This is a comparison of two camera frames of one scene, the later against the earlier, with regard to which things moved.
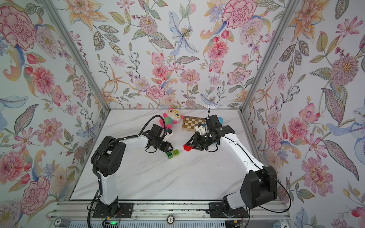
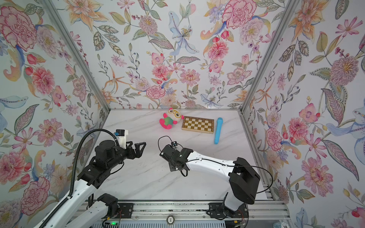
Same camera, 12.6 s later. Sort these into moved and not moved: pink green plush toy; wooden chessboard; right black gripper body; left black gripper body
Moved: left black gripper body; right black gripper body
Not moved: pink green plush toy; wooden chessboard
